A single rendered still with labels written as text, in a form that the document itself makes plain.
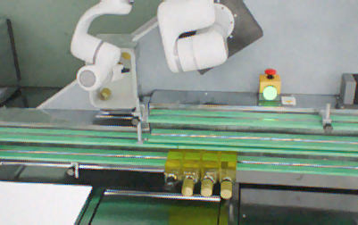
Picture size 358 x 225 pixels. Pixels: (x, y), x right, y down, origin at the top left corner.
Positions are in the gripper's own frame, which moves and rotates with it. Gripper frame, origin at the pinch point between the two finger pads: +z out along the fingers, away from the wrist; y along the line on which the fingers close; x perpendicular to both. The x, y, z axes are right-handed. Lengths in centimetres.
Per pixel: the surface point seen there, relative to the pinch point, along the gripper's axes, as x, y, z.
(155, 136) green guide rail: -22.3, 15.3, -4.4
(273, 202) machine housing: -45, 56, -1
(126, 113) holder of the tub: -18.1, 1.4, 10.9
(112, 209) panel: -44.8, 2.6, -15.6
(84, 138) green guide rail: -24.3, -10.0, -4.2
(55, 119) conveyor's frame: -19.8, -23.8, 5.4
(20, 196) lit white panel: -43, -30, -12
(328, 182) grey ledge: -40, 74, 7
